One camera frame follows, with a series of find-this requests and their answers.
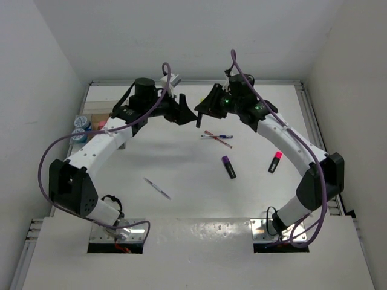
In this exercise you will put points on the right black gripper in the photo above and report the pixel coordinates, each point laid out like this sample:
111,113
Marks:
210,104

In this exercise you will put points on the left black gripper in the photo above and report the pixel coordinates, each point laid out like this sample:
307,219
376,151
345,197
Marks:
179,113

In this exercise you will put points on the pink cap highlighter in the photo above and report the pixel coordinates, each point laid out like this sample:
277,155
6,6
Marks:
275,161

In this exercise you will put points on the blue patterned round jar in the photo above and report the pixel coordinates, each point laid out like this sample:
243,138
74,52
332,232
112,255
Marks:
82,122

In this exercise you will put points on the yellow cap highlighter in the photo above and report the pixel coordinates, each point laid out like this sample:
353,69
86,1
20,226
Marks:
199,120

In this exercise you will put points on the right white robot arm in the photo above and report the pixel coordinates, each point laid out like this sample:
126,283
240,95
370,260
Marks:
322,174

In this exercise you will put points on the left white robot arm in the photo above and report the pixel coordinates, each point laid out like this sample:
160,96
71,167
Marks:
71,181

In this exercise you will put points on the red gel pen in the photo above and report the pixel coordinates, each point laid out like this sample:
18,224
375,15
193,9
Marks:
222,141

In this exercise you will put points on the blue gel pen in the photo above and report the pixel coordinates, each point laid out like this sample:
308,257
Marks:
217,136

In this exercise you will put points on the clear thin ballpoint pen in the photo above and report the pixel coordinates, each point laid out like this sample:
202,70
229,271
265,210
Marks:
157,188

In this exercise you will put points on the clear compartment organizer tray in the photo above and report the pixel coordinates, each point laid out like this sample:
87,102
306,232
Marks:
95,118

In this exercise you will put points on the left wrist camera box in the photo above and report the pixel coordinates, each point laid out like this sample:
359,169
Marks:
173,82

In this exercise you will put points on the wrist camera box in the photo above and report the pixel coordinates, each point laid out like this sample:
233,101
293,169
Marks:
226,85
173,82

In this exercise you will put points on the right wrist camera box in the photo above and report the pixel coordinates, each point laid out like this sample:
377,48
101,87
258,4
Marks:
226,85

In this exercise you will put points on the aluminium table edge rail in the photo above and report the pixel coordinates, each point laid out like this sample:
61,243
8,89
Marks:
196,82

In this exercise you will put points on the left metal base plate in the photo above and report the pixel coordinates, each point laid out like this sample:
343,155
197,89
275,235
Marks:
131,234

